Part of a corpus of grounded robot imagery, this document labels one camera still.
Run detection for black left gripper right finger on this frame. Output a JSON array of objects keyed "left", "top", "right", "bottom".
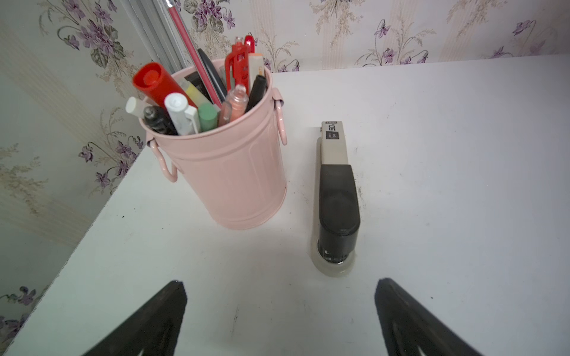
[{"left": 374, "top": 278, "right": 479, "bottom": 355}]

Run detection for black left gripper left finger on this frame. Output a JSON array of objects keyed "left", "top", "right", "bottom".
[{"left": 86, "top": 280, "right": 187, "bottom": 356}]

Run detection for pink metal pen bucket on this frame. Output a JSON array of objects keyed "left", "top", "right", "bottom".
[{"left": 141, "top": 70, "right": 287, "bottom": 230}]

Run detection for white marker pen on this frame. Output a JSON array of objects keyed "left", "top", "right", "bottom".
[{"left": 164, "top": 93, "right": 200, "bottom": 136}]

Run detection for green capped highlighter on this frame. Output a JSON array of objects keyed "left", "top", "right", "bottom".
[{"left": 180, "top": 82, "right": 220, "bottom": 132}]

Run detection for red pencil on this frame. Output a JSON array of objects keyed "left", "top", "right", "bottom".
[{"left": 165, "top": 0, "right": 221, "bottom": 108}]

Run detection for red handled scissors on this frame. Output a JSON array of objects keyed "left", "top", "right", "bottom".
[{"left": 224, "top": 34, "right": 255, "bottom": 93}]

